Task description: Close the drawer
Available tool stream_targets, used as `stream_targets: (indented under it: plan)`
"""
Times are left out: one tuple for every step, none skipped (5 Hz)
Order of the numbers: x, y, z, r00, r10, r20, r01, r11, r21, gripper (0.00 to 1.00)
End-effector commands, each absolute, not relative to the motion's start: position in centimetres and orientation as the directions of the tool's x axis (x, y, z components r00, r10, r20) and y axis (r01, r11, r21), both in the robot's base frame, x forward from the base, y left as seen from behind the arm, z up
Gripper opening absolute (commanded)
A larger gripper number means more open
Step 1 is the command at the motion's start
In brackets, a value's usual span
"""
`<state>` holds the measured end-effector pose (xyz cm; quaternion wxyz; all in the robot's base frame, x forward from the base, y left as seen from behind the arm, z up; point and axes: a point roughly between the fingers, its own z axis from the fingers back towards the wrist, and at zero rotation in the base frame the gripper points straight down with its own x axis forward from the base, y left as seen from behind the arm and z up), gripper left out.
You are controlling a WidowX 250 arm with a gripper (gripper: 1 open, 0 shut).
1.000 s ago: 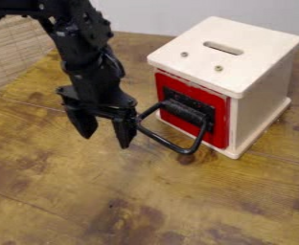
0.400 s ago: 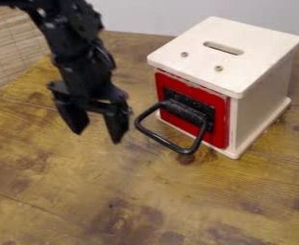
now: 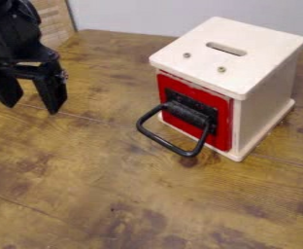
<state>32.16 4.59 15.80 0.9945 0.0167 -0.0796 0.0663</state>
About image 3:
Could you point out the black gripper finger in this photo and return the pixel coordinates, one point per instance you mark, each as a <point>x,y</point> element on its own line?
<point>11,90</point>
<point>52,90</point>

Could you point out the black metal drawer handle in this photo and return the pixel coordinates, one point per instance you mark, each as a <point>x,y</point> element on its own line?
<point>182,112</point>

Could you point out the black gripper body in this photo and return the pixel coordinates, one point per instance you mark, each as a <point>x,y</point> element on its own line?
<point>24,57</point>

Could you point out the red drawer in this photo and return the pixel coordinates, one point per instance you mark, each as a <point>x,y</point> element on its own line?
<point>206,102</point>

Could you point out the white wooden box cabinet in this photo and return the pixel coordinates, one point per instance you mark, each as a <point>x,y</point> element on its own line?
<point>236,67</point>

